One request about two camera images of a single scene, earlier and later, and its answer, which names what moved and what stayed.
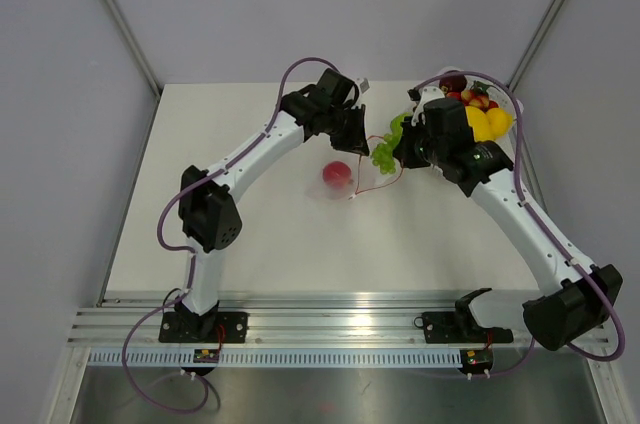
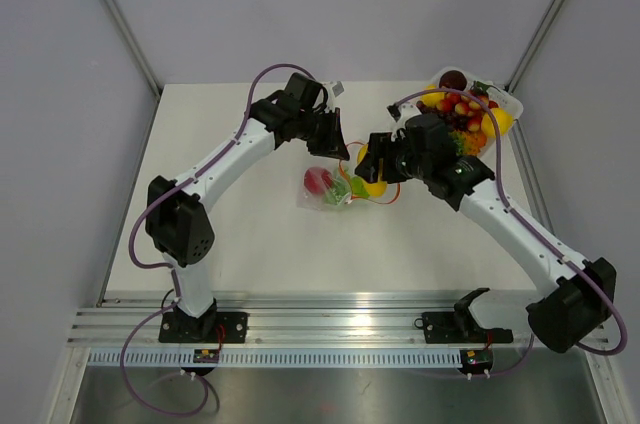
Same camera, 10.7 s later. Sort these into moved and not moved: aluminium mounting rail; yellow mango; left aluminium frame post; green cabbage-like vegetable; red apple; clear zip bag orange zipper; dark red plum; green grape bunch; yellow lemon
Moved: green grape bunch; red apple; yellow mango; clear zip bag orange zipper; green cabbage-like vegetable
Not moved: left aluminium frame post; dark red plum; yellow lemon; aluminium mounting rail
